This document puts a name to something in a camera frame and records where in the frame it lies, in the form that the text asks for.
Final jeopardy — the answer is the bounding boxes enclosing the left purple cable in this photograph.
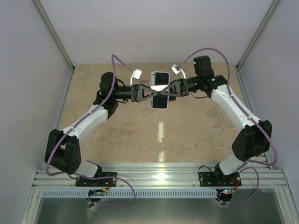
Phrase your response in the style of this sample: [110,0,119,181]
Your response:
[44,54,137,206]

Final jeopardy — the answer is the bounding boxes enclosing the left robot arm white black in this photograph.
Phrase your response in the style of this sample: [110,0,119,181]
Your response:
[44,72,164,186]

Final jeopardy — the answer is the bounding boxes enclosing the aluminium corner post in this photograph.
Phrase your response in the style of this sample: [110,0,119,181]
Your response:
[33,0,75,72]
[236,0,282,71]

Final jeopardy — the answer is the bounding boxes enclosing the grey slotted cable duct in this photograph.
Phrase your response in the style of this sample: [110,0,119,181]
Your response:
[43,189,218,199]

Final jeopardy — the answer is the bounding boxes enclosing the black smartphone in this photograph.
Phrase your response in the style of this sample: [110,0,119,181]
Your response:
[169,96,176,102]

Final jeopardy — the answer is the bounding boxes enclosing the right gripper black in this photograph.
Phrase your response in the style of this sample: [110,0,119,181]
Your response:
[161,75,202,97]

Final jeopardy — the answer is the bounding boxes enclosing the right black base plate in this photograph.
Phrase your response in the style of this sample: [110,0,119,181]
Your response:
[198,172,242,187]

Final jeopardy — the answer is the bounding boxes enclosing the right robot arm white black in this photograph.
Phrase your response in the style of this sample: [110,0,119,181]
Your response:
[161,56,272,186]

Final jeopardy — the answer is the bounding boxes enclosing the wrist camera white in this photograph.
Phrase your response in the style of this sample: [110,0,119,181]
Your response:
[130,69,142,86]
[170,64,186,79]

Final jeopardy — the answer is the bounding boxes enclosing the controller board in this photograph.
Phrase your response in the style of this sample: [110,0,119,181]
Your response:
[220,188,235,195]
[88,188,110,196]

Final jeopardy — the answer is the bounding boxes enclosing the aluminium rail frame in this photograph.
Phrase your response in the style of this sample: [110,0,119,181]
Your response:
[19,67,292,224]

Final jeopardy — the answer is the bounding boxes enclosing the left aluminium corner post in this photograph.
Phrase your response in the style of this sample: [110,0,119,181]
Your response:
[33,0,75,72]

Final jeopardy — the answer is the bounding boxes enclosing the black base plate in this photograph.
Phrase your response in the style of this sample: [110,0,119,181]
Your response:
[75,172,117,187]
[198,172,242,187]

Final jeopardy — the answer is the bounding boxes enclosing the black phone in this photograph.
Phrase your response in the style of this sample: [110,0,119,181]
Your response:
[149,72,170,109]

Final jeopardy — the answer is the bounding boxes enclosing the purple cable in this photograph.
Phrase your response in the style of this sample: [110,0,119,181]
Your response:
[181,47,278,205]
[44,54,137,206]

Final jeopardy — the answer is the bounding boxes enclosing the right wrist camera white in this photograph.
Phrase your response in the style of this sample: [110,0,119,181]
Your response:
[170,64,186,79]

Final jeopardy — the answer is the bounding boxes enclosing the right aluminium corner post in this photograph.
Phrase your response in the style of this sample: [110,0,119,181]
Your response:
[236,0,282,71]

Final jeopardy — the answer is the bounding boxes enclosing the left controller board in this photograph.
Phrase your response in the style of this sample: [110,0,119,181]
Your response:
[88,188,110,196]

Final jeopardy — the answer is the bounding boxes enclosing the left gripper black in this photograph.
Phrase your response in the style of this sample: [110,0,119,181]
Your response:
[112,84,157,103]

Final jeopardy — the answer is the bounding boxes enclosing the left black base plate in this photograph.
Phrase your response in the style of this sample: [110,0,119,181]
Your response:
[75,172,117,187]

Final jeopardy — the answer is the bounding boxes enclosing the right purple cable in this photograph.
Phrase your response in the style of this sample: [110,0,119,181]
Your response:
[181,47,278,205]

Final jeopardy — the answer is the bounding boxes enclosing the pink phone case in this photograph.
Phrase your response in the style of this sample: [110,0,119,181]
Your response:
[139,80,150,86]

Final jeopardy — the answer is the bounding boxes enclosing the right controller board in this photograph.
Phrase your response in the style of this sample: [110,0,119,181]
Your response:
[220,188,235,195]

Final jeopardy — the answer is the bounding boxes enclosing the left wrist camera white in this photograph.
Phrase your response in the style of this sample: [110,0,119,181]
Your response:
[130,69,142,86]

